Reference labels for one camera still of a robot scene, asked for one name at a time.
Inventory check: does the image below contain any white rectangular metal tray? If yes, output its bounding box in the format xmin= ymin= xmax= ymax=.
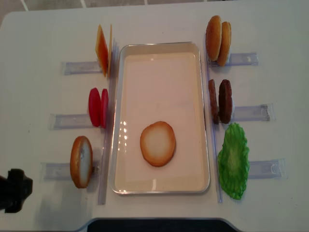
xmin=109 ymin=42 xmax=210 ymax=195

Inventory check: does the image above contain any green lettuce leaf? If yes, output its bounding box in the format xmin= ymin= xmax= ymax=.
xmin=218 ymin=123 xmax=250 ymax=200

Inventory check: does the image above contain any large golden bun top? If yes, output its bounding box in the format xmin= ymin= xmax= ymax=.
xmin=205 ymin=15 xmax=222 ymax=61

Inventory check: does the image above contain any clear cheese holder strip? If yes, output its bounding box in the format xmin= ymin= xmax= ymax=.
xmin=61 ymin=61 xmax=102 ymax=75

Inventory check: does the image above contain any pale yellow cheese slice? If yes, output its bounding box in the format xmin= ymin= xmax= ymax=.
xmin=108 ymin=24 xmax=112 ymax=78

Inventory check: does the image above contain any small golden bun slice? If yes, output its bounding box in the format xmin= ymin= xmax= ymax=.
xmin=217 ymin=21 xmax=231 ymax=67

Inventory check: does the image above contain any clear lettuce holder strip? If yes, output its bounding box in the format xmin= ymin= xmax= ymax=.
xmin=248 ymin=159 xmax=287 ymax=179

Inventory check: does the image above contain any clear acrylic rail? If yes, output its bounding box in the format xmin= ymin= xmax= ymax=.
xmin=203 ymin=33 xmax=223 ymax=203
xmin=98 ymin=39 xmax=119 ymax=205

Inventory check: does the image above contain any clear acrylic right rail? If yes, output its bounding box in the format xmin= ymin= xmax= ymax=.
xmin=203 ymin=33 xmax=223 ymax=203

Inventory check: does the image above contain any clear tomato holder strip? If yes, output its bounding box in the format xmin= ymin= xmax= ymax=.
xmin=48 ymin=114 xmax=93 ymax=130

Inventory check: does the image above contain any orange cheese slice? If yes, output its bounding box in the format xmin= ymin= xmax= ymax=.
xmin=95 ymin=25 xmax=109 ymax=77

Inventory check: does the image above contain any standing bread slice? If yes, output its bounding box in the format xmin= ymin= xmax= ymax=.
xmin=70 ymin=136 xmax=93 ymax=189

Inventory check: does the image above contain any clear bread holder strip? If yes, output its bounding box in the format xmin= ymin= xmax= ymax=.
xmin=40 ymin=160 xmax=100 ymax=181

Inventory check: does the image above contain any bread slice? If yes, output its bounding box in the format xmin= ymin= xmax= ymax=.
xmin=140 ymin=121 xmax=176 ymax=167
xmin=70 ymin=136 xmax=93 ymax=189

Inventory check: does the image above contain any clear bun holder strip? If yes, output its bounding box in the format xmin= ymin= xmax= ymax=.
xmin=208 ymin=51 xmax=259 ymax=68

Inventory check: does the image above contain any thin brown meat patty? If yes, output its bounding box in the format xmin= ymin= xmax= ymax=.
xmin=208 ymin=79 xmax=219 ymax=124

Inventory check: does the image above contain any clear patty holder strip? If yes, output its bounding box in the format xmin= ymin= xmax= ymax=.
xmin=232 ymin=103 xmax=276 ymax=122

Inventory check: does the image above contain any thick brown meat patty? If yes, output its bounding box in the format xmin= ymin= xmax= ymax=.
xmin=219 ymin=79 xmax=233 ymax=124

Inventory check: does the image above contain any clear acrylic left rail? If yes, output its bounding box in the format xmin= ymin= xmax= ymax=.
xmin=98 ymin=39 xmax=119 ymax=205

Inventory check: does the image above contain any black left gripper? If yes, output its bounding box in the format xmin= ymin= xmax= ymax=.
xmin=0 ymin=169 xmax=33 ymax=213

